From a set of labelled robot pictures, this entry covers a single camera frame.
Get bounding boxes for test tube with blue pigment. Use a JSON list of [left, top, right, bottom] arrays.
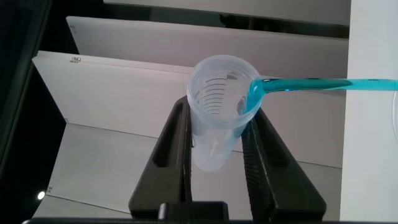
[[186, 55, 264, 172]]

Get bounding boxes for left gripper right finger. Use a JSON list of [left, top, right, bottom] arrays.
[[241, 106, 327, 222]]

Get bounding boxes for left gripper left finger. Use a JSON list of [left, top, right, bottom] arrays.
[[128, 95, 193, 219]]

